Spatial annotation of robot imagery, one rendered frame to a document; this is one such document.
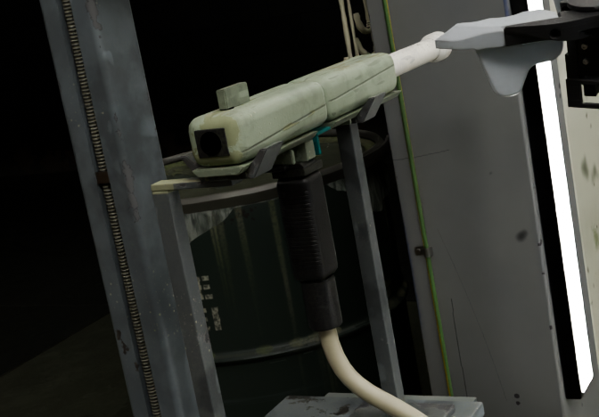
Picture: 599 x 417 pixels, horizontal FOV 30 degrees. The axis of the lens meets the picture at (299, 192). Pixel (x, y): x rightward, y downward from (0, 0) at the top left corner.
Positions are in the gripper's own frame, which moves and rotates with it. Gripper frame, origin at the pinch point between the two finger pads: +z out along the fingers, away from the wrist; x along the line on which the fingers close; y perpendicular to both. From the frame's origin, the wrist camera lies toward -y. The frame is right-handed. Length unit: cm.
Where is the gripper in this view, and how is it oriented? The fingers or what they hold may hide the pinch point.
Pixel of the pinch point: (476, 1)
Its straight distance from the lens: 92.1
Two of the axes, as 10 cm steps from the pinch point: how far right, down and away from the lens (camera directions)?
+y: 1.9, 8.9, 4.2
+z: -8.0, -1.1, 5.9
